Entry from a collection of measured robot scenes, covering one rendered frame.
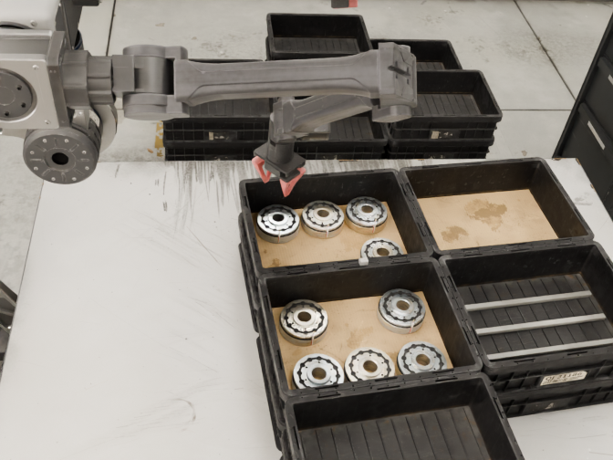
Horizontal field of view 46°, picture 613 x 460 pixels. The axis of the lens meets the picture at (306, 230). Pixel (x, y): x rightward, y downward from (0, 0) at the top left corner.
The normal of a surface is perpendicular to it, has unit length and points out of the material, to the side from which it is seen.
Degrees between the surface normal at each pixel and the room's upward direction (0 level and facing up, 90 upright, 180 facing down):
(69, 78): 56
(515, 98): 0
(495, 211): 0
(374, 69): 45
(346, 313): 0
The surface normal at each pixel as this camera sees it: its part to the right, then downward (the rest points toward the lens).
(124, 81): 0.13, -0.02
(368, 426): 0.08, -0.70
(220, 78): -0.11, -0.01
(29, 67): 0.11, 0.72
